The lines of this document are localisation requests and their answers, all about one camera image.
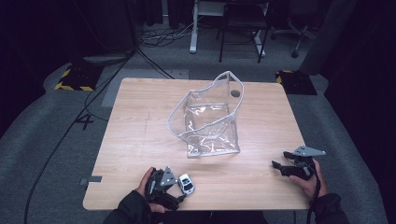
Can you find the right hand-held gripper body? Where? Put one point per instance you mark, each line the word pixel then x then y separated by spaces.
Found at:
pixel 303 161

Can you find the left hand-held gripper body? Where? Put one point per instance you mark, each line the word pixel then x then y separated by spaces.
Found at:
pixel 164 182

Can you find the white toy car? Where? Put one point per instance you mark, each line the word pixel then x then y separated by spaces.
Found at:
pixel 186 184

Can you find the clear plastic bag white trim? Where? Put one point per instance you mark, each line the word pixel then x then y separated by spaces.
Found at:
pixel 214 141

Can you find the person's left hand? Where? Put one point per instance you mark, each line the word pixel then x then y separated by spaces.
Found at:
pixel 144 185

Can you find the person's right hand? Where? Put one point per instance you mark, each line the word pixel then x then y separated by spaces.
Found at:
pixel 311 186

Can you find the grey tape strip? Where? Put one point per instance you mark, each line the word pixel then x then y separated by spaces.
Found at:
pixel 93 179

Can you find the grey round table grommet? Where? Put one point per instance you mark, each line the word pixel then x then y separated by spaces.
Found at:
pixel 235 93

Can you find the office chair wheeled base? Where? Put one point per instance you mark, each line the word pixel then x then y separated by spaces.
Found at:
pixel 299 34

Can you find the grey slanted column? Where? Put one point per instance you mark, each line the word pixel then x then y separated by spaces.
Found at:
pixel 327 34

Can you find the dark stand with grey base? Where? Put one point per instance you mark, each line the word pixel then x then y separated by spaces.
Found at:
pixel 106 58

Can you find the black metal chair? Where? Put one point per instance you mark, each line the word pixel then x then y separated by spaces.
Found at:
pixel 243 18

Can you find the black yellow striped base plate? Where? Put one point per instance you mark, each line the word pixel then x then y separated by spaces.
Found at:
pixel 77 79
pixel 297 82

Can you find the white desk frame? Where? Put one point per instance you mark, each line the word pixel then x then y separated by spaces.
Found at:
pixel 193 31

